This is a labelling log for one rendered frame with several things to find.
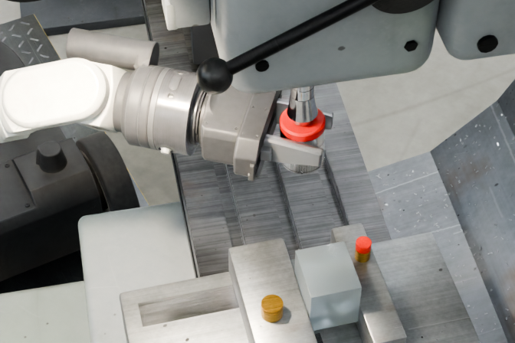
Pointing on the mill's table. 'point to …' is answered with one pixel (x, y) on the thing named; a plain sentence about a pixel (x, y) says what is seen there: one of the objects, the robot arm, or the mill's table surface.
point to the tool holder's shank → (302, 106)
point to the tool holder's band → (293, 132)
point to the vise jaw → (277, 259)
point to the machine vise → (182, 329)
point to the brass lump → (271, 308)
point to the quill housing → (298, 52)
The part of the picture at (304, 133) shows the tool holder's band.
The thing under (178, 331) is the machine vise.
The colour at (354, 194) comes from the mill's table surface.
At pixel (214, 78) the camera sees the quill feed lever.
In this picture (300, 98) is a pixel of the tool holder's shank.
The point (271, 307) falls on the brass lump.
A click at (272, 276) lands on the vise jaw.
